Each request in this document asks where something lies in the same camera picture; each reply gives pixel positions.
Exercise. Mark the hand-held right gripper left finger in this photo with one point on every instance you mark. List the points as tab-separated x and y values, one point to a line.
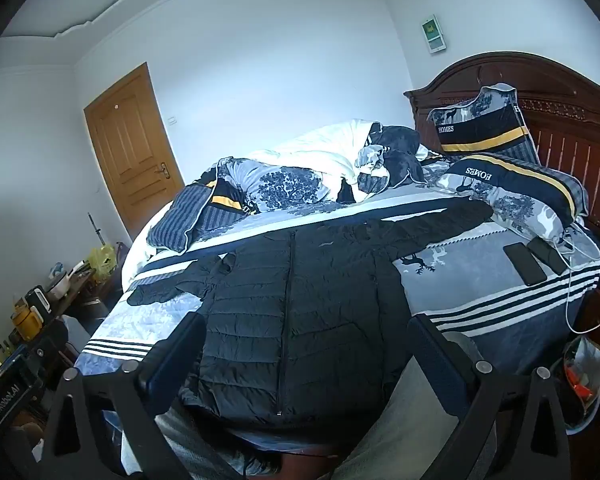
172	360

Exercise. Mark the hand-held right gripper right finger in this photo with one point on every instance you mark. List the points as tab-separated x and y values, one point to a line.
432	357

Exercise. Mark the black puffer jacket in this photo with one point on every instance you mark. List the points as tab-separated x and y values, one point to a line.
290	310

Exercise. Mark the yellow jar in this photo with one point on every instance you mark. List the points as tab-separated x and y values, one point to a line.
25	327

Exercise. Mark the blue white striped cloth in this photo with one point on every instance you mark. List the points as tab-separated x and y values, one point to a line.
480	270

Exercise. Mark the dark side table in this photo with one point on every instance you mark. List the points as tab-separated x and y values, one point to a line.
80	290

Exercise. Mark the yellow plastic bag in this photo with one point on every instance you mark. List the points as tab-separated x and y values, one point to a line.
102	259

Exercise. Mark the white cooking pot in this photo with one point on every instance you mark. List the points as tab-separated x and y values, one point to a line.
60	287

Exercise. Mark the black smartphone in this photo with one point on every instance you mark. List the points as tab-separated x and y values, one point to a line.
525	264
547	255

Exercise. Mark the striped blue pillow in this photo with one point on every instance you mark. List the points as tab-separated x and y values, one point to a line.
200	222

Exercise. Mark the thin black rod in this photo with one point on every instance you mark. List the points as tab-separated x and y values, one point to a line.
95	230

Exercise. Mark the bin with clear plastic bag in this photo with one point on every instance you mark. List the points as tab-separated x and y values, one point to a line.
587	365

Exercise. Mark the wooden nightstand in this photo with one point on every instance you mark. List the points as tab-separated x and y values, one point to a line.
592	310

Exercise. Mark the printed pillow with yellow stripe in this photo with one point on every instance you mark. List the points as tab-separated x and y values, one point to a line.
480	130
520	185

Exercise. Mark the brown cardboard box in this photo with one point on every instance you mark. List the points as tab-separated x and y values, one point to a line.
130	150

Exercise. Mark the white and blue printed duvet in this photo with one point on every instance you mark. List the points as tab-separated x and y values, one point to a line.
290	180

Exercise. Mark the carved wooden headboard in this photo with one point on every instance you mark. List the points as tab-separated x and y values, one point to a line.
555	80

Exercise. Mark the white wall control panel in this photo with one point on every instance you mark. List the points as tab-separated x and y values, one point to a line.
434	35

